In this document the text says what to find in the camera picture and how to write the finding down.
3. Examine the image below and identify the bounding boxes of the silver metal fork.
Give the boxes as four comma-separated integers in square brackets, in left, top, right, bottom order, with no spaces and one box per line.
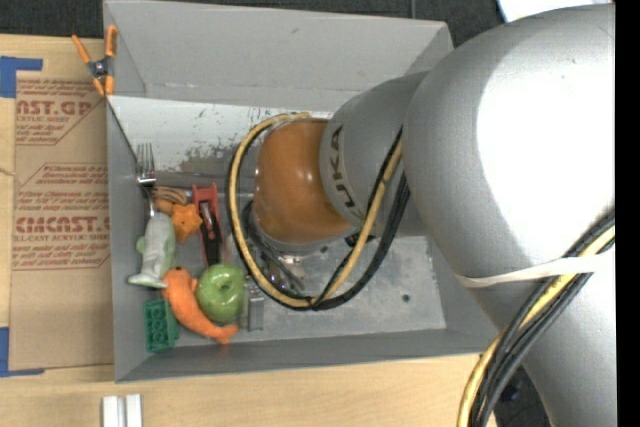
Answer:
[135,142,158,219]

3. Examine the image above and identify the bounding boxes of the orange toy star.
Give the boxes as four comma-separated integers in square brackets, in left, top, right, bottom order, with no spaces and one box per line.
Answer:
[170,203,204,245]

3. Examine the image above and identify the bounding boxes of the green apple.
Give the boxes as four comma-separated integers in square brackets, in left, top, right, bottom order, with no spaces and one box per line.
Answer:
[194,262,248,324]

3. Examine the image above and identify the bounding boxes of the brown cardboard board red print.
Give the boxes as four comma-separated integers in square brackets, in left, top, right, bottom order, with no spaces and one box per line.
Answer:
[0,32,117,372]

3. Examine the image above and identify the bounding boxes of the red and black tape dispenser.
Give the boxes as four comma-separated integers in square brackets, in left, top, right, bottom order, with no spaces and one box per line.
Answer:
[191,181,224,267]

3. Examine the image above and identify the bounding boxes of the orange plush fish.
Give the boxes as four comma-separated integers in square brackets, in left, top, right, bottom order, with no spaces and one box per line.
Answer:
[160,266,241,346]

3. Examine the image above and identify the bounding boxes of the pale green toy figure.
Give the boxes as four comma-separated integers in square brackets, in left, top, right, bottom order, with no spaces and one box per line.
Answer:
[127,211,178,290]

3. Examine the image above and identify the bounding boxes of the grey metal bin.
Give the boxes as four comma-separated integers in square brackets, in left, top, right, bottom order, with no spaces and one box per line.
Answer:
[101,0,502,384]

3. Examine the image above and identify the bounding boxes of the green toy brick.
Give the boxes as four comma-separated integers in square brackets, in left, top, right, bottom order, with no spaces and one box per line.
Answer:
[142,298,181,354]

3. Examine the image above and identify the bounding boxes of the brown striped toy bread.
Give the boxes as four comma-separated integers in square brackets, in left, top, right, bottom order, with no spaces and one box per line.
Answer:
[151,185,190,215]

